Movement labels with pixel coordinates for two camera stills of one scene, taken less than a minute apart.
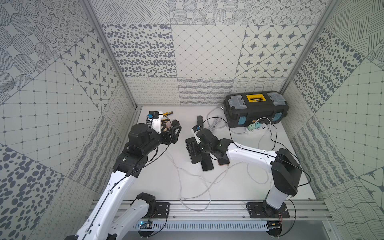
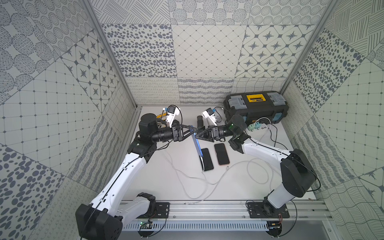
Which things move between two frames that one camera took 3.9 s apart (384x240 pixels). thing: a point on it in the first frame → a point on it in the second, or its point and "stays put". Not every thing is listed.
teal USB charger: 257,124 stays put
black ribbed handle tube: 200,121 stays put
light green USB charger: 251,126 stays put
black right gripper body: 197,148 → 215,131
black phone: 207,164 stays put
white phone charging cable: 202,193 → 218,181
